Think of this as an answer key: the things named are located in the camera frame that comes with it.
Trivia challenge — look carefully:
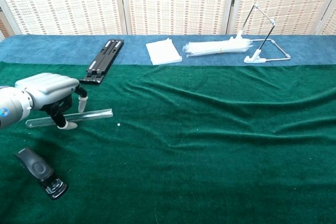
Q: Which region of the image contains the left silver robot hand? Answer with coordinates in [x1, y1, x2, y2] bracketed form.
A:
[14, 72, 89, 130]

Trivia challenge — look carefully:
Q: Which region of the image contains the transparent glass test tube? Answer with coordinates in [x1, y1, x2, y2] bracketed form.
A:
[25, 108, 114, 129]

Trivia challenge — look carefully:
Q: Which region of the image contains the blue table cover cloth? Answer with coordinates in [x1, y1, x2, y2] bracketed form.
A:
[0, 34, 336, 68]

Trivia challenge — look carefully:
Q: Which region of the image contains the black folding laptop stand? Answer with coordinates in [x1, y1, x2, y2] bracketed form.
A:
[79, 39, 124, 86]

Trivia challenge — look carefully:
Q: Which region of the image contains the black stapler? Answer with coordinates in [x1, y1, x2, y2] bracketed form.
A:
[15, 147, 68, 200]

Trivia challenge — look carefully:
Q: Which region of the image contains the white paper stack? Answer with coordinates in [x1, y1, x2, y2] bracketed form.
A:
[145, 38, 183, 66]

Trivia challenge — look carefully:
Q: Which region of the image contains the dark green velvet cloth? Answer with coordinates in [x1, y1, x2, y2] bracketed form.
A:
[0, 61, 336, 224]

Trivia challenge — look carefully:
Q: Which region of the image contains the clear plastic straw bundle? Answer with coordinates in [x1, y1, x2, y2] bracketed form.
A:
[182, 37, 254, 58]

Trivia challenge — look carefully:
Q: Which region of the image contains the white wire folding stand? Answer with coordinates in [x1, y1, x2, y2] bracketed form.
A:
[230, 3, 291, 64]

